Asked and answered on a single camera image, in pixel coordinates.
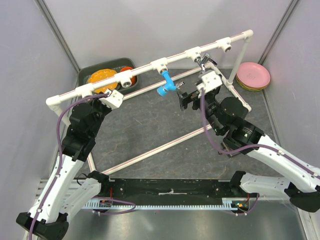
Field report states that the dark green plastic tray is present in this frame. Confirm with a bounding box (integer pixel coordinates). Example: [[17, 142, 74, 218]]
[[77, 57, 140, 95]]

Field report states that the pink plate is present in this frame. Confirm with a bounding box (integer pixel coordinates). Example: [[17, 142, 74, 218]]
[[236, 62, 271, 89]]

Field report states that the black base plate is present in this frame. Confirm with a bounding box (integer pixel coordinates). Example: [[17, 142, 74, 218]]
[[104, 177, 238, 207]]

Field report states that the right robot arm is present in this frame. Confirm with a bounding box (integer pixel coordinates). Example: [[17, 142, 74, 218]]
[[176, 87, 320, 213]]

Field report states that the dark grey stone mat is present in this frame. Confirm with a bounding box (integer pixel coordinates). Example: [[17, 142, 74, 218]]
[[74, 67, 288, 180]]

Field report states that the orange red cup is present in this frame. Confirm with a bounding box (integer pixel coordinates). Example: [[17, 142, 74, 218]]
[[119, 66, 137, 88]]

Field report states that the yellow green plate stack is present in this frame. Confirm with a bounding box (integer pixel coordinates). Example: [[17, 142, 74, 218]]
[[235, 75, 269, 92]]

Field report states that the white PVC pipe frame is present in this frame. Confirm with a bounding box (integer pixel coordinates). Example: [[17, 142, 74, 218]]
[[45, 29, 254, 174]]

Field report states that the blue plastic faucet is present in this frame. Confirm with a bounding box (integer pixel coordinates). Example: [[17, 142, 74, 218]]
[[157, 70, 185, 97]]

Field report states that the orange dotted plate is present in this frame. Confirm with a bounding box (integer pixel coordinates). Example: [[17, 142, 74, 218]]
[[87, 68, 119, 93]]

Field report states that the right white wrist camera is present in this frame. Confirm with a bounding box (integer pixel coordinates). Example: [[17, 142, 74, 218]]
[[196, 70, 223, 93]]

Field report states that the chrome metal faucet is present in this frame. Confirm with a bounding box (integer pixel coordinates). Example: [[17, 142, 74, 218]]
[[194, 53, 218, 73]]

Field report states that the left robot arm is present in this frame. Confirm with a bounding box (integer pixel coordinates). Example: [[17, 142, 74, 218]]
[[16, 91, 123, 240]]

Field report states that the dark metal faucet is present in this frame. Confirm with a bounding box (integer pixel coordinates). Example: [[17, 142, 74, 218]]
[[220, 142, 239, 158]]

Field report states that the grey slotted cable duct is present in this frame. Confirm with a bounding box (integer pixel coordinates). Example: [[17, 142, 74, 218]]
[[81, 198, 249, 211]]

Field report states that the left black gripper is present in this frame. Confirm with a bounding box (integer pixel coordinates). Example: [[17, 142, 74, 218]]
[[88, 91, 113, 138]]

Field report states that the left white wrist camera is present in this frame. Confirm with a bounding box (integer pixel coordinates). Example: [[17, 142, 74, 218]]
[[99, 89, 124, 110]]

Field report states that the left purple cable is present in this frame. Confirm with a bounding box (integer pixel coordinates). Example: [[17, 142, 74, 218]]
[[27, 92, 137, 240]]

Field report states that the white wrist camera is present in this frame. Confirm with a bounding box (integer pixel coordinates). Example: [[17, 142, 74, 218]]
[[196, 70, 223, 93], [99, 89, 124, 110]]

